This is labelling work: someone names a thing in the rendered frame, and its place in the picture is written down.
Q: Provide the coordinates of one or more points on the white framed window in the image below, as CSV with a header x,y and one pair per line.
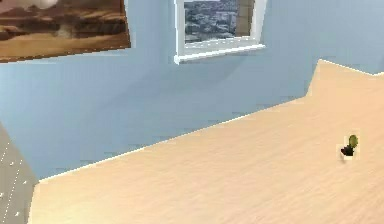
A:
x,y
216,26

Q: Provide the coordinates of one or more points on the small green plant black pot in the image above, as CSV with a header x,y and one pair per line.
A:
x,y
350,146

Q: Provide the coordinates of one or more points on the brown landscape wall picture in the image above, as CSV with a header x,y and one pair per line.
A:
x,y
63,30

